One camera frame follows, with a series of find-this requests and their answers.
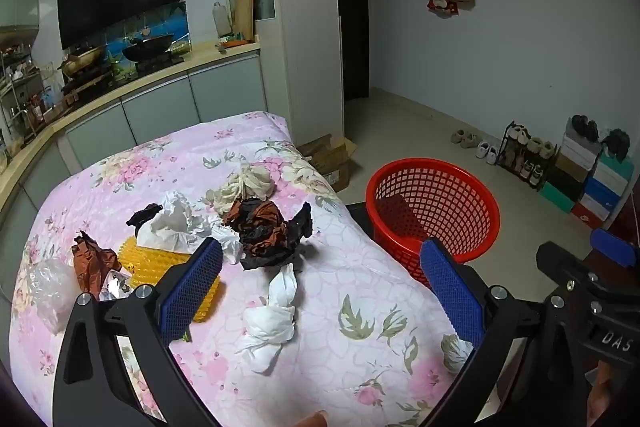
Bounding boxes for pink floral blanket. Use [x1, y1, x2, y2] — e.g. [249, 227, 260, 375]
[7, 110, 521, 427]

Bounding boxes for blue picture backsplash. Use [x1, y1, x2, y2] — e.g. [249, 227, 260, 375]
[62, 1, 193, 72]

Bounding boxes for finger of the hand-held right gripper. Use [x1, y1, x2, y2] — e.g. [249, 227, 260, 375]
[536, 242, 640, 308]
[589, 228, 640, 269]

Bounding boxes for pair of dark shoes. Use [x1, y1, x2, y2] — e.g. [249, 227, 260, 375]
[571, 114, 600, 142]
[600, 128, 632, 162]

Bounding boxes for cream cloth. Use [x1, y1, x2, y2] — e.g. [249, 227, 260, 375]
[207, 163, 277, 217]

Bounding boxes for black wrapper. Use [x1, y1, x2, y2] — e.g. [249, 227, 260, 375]
[126, 203, 165, 229]

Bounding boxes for group of assorted shoes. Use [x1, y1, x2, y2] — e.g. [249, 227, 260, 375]
[502, 124, 557, 185]

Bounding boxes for cardboard box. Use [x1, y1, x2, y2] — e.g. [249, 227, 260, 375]
[299, 134, 361, 194]

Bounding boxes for red plastic basket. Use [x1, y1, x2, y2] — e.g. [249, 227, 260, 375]
[365, 158, 501, 292]

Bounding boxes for light green base cabinets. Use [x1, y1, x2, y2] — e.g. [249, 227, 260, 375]
[0, 54, 266, 218]

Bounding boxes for cream kitchen countertop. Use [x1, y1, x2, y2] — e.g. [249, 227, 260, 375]
[0, 39, 262, 202]

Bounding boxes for yellow bubble wrap sheet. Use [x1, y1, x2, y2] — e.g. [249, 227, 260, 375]
[121, 234, 223, 324]

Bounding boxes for black gas stove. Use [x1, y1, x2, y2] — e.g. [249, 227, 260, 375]
[60, 52, 188, 95]

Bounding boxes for silver foil wrapper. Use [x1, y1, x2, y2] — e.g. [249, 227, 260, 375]
[99, 271, 133, 303]

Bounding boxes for golden pot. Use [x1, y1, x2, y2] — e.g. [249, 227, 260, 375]
[56, 46, 103, 75]

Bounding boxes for wooden cutting board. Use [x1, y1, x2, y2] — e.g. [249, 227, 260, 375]
[234, 0, 257, 42]

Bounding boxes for black shoe rack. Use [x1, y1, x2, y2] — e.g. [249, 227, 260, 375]
[495, 121, 558, 190]

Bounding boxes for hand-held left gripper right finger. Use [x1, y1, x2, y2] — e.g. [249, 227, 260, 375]
[419, 239, 588, 427]

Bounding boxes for person's right forearm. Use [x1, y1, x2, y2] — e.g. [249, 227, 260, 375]
[586, 359, 617, 427]

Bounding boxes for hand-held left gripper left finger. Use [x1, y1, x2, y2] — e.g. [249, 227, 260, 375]
[52, 237, 224, 427]

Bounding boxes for black wok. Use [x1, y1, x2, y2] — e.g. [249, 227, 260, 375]
[121, 33, 176, 62]

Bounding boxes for clear plastic bag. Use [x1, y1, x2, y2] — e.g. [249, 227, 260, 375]
[25, 257, 81, 335]

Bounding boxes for small white tissue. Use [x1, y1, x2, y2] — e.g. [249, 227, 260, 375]
[210, 234, 243, 265]

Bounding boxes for stack of shoe boxes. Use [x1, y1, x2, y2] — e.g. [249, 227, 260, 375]
[539, 117, 636, 228]

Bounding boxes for person's left hand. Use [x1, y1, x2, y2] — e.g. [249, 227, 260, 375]
[295, 409, 331, 427]

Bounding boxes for rust brown cloth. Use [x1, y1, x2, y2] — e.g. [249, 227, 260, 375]
[71, 231, 123, 293]

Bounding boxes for metal kitchen rack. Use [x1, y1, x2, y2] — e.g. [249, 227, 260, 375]
[0, 42, 46, 158]

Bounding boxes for black plastic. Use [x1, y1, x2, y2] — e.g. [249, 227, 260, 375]
[286, 202, 315, 239]

